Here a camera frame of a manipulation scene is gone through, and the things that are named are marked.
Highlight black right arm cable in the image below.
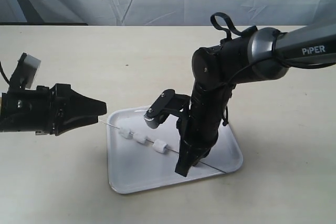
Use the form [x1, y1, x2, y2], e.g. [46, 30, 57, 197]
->
[210, 12, 242, 38]

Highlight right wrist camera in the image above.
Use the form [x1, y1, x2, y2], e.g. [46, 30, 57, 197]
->
[143, 89, 190, 129]

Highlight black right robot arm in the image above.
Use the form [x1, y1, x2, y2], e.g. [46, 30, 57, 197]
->
[175, 24, 335, 176]

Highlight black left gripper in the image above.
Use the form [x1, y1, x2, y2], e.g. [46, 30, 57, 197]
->
[1, 83, 107, 136]

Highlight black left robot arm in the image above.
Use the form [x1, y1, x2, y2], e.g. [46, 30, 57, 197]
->
[1, 83, 107, 136]

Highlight thin metal skewer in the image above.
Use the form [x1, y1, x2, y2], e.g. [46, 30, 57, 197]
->
[98, 120, 227, 174]

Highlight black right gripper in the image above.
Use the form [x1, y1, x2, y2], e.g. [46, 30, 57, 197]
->
[175, 82, 233, 177]

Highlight white plastic tray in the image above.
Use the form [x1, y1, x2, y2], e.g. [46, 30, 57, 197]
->
[104, 106, 243, 194]

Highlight white marshmallow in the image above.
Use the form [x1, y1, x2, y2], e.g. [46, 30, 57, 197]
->
[118, 127, 132, 139]
[152, 139, 167, 154]
[133, 133, 148, 145]

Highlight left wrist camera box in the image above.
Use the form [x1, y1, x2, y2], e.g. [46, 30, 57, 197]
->
[9, 52, 41, 90]

